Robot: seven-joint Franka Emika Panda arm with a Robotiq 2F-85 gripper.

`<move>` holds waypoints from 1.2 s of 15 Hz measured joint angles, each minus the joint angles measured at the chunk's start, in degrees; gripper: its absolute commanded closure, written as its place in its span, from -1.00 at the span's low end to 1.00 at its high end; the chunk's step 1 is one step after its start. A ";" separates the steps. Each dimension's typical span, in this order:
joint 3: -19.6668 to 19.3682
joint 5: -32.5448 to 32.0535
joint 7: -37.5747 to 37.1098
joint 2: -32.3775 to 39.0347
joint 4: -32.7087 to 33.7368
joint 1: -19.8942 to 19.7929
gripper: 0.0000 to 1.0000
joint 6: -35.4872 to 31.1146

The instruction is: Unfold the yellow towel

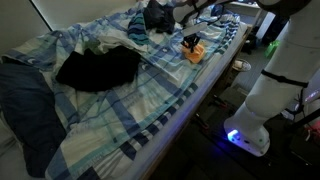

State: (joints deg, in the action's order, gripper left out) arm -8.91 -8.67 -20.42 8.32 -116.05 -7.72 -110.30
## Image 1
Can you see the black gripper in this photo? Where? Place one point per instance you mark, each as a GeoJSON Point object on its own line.
{"type": "Point", "coordinates": [191, 39]}

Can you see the yellow towel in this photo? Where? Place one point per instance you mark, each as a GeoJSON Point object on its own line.
{"type": "Point", "coordinates": [196, 55]}

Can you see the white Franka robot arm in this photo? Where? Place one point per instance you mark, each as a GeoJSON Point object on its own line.
{"type": "Point", "coordinates": [283, 76]}

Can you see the black folded garment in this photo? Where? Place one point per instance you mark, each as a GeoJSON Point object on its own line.
{"type": "Point", "coordinates": [160, 16]}

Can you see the dark blue pillow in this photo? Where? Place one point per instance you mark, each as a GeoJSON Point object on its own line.
{"type": "Point", "coordinates": [223, 10]}

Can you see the light slipper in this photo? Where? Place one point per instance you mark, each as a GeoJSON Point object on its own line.
{"type": "Point", "coordinates": [242, 65]}

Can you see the white mattress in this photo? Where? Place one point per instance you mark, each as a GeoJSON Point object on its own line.
{"type": "Point", "coordinates": [186, 106]}

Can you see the blue plaid bed cover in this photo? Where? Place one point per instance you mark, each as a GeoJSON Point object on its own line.
{"type": "Point", "coordinates": [140, 100]}

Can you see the white crumpled cloth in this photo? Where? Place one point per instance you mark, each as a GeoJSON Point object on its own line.
{"type": "Point", "coordinates": [115, 41]}

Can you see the white furniture panel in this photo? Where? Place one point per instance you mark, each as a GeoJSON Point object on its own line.
{"type": "Point", "coordinates": [265, 25]}

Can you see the green plastic object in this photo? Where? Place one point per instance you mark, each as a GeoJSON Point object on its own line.
{"type": "Point", "coordinates": [272, 48]}

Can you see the dark denim trousers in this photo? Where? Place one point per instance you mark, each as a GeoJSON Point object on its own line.
{"type": "Point", "coordinates": [100, 68]}

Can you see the green cloth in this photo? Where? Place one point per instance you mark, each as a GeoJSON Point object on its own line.
{"type": "Point", "coordinates": [92, 46]}

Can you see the black stand leg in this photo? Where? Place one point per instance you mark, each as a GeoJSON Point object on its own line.
{"type": "Point", "coordinates": [308, 120]}

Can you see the dark blue blanket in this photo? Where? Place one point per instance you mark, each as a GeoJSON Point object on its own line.
{"type": "Point", "coordinates": [30, 116]}

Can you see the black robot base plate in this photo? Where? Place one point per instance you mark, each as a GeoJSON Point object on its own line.
{"type": "Point", "coordinates": [293, 150]}

